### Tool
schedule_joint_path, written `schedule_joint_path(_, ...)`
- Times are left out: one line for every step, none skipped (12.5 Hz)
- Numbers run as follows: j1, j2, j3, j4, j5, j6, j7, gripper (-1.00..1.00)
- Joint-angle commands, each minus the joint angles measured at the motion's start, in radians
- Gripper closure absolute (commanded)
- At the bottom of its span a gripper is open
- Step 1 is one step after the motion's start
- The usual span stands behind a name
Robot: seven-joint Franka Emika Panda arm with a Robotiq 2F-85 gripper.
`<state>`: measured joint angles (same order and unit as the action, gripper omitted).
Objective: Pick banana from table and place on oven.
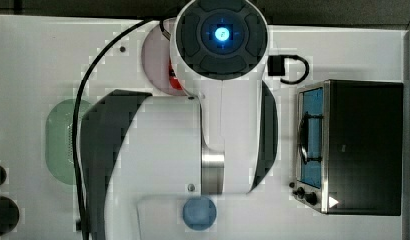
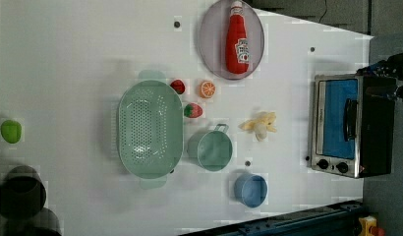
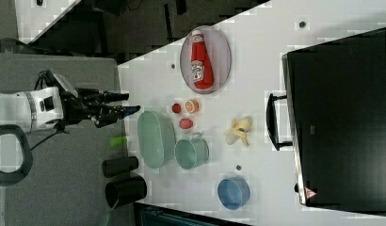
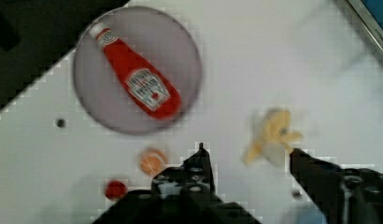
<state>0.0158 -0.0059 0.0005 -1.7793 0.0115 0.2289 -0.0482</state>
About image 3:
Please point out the green cup with handle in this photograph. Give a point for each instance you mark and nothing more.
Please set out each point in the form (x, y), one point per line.
(191, 152)

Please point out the grey round plate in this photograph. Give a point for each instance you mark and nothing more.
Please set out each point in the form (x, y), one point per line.
(219, 53)

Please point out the pink red toy fruit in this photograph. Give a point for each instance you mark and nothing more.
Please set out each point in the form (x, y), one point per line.
(186, 123)

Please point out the black cylinder cup lower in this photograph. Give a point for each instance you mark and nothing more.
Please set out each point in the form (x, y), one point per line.
(121, 192)

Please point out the blue bowl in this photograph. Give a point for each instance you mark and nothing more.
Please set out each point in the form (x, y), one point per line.
(233, 192)

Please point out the red toy strawberry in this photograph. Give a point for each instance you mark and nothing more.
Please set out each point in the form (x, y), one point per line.
(176, 108)

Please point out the red ketchup bottle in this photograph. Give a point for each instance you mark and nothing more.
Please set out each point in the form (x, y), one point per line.
(201, 68)

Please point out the black cylinder cup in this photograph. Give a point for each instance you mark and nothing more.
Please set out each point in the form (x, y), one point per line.
(121, 192)
(115, 167)

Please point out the orange slice toy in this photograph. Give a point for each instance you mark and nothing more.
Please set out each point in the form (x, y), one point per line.
(192, 106)

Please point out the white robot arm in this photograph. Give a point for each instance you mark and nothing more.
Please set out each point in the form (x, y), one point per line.
(54, 103)

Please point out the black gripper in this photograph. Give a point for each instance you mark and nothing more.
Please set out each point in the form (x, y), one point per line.
(77, 104)

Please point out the black cylinder cup upper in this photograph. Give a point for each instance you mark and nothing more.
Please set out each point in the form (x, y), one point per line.
(115, 167)

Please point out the peeled yellow toy banana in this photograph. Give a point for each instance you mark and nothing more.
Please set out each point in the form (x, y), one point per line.
(239, 130)

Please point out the green perforated colander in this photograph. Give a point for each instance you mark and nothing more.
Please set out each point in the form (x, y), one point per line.
(156, 138)

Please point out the black toaster oven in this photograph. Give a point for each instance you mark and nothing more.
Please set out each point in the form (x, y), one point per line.
(336, 98)

